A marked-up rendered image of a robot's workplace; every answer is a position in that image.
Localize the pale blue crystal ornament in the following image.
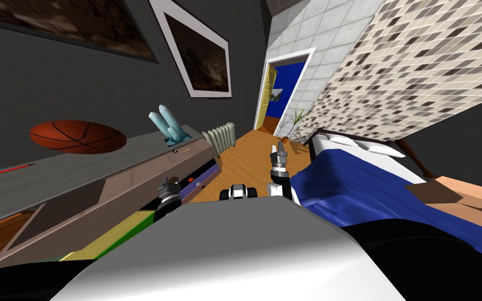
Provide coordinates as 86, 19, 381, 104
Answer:
148, 104, 192, 146

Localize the grey top brown desk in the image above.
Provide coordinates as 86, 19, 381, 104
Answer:
0, 124, 224, 274

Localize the bed with blue blanket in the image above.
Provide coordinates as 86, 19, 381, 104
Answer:
290, 127, 482, 268

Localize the red pencil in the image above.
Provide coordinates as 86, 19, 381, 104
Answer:
0, 164, 33, 181

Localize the thin green potted plant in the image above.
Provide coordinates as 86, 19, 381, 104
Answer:
278, 108, 311, 144

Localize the orange basketball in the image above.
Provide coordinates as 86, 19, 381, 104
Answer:
29, 120, 128, 155

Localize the white framed brown picture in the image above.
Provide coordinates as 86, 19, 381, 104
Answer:
148, 0, 233, 99

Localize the tan brown box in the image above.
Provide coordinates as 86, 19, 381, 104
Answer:
404, 175, 482, 240

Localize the yellow door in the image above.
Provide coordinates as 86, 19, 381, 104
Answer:
255, 66, 279, 130

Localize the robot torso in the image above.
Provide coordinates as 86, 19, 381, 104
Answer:
50, 183, 407, 301

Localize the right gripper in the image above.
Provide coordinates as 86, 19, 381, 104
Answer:
269, 141, 289, 170

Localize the yellow green flat strip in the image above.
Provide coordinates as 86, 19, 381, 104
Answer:
59, 209, 157, 262

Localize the dark framed brown picture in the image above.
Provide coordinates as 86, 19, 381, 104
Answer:
0, 0, 160, 65

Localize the pale ribbed radiator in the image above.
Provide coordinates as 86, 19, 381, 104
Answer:
201, 122, 237, 157

